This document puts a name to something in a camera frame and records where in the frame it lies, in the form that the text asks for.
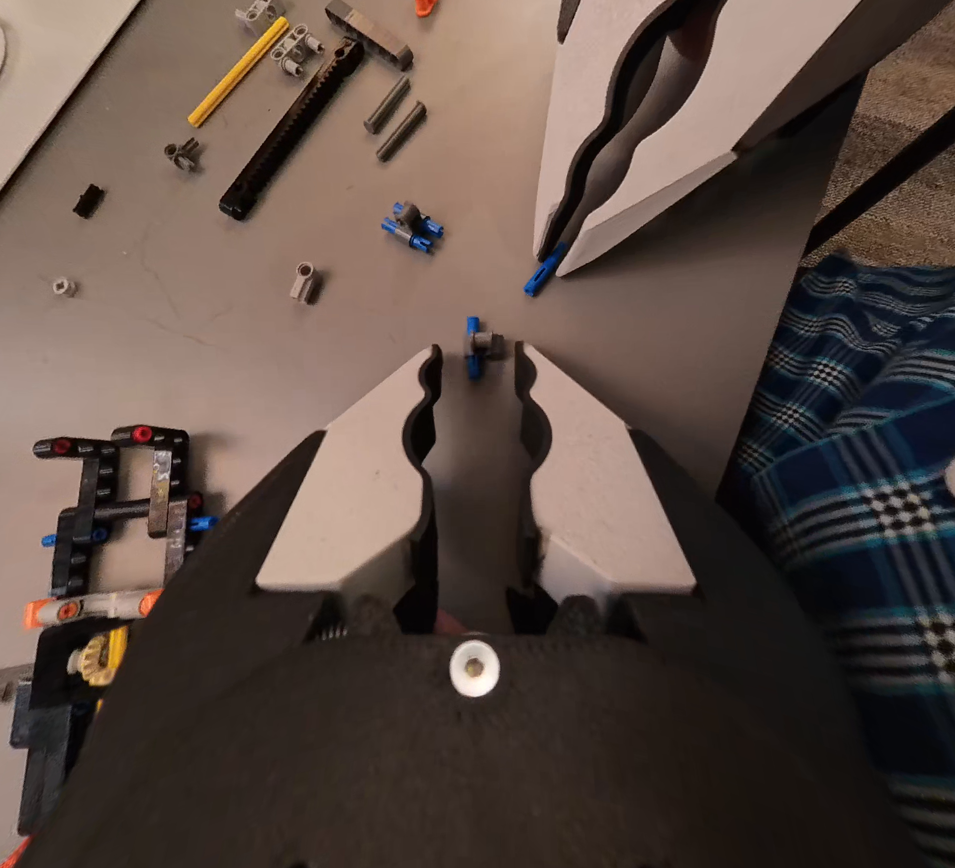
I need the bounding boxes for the grey connector with blue pins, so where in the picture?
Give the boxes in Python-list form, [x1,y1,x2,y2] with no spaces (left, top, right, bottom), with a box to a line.
[381,200,446,256]

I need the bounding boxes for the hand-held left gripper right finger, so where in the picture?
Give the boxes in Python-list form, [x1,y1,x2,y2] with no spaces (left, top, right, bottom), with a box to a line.
[513,342,697,623]

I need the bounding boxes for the blue lego pin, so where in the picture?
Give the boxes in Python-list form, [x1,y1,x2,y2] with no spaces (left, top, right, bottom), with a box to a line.
[524,242,568,298]

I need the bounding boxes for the dark grey lego beam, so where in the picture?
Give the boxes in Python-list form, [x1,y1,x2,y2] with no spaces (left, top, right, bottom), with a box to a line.
[324,0,414,72]

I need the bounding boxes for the yellow lego axle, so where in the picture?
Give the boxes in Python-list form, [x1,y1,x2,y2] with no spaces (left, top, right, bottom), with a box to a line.
[187,16,290,129]

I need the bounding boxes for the black lego chassis assembly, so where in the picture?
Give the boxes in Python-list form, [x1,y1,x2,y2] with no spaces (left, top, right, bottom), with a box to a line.
[0,424,221,839]

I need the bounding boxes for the blue plaid shirt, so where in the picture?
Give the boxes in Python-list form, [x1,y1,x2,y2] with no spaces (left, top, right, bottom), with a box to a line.
[716,253,955,868]

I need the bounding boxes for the light grey connector with pins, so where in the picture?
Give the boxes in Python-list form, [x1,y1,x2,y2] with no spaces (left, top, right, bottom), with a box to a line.
[270,24,325,77]

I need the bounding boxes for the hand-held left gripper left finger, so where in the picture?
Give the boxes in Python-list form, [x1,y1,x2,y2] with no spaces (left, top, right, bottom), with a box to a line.
[255,344,444,615]

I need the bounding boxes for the grey connector with blue pin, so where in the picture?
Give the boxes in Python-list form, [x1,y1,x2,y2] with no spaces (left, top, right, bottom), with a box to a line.
[463,316,505,382]

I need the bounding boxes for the dark grey lego axle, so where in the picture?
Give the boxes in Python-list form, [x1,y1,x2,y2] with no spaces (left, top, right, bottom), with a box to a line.
[375,101,428,163]
[363,75,412,135]

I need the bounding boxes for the black lego rack beam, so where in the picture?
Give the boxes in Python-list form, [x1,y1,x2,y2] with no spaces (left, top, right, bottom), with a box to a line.
[218,38,364,222]

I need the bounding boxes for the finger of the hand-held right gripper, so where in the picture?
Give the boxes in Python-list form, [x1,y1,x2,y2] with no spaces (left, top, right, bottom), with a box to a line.
[556,0,955,278]
[533,0,736,262]

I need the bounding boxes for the black metal bar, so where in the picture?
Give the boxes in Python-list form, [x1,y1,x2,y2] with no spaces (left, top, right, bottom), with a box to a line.
[809,111,955,258]

